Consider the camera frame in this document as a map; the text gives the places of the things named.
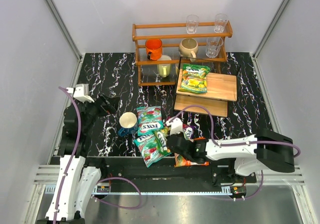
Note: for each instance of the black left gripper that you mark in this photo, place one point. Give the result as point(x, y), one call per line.
point(100, 107)

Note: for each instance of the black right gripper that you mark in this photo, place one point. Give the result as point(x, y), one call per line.
point(178, 142)

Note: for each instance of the teal mint candy bag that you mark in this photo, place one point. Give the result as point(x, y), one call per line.
point(151, 149)
point(149, 120)

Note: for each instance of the green yellow candy bag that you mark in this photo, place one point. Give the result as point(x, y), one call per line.
point(194, 78)

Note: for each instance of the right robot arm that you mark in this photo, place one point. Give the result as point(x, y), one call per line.
point(261, 151)

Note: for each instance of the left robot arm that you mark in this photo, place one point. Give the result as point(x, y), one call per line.
point(77, 176)

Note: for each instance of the orange fruit candy bag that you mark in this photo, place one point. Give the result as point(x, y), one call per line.
point(180, 161)

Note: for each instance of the purple berry candy bag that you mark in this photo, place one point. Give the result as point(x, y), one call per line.
point(188, 131)

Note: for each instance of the two-tier wooden shelf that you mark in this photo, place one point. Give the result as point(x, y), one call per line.
point(222, 90)

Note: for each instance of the orange wooden shelf rack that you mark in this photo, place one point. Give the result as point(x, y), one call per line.
point(171, 34)

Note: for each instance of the clear glass middle shelf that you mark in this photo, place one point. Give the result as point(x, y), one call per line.
point(213, 46)

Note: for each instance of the blue mug cream inside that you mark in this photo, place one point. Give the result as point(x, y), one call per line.
point(128, 124)

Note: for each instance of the pale yellow mug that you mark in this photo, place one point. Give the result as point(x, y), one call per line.
point(164, 69)

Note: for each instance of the orange mug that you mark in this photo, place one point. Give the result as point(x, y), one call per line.
point(153, 48)

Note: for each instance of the beige mug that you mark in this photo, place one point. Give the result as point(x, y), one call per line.
point(188, 48)

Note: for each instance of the clear glass top left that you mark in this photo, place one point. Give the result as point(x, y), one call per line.
point(192, 22)

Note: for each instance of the clear glass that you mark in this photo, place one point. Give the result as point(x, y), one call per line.
point(220, 22)
point(192, 22)

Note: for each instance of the clear glass top right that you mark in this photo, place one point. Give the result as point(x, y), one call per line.
point(220, 22)

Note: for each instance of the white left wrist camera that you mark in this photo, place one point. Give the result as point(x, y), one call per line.
point(80, 92)

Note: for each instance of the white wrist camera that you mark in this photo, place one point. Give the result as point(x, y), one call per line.
point(80, 92)
point(175, 124)

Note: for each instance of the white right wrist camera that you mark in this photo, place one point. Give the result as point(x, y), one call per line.
point(175, 124)

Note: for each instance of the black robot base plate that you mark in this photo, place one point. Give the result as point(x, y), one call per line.
point(135, 168)

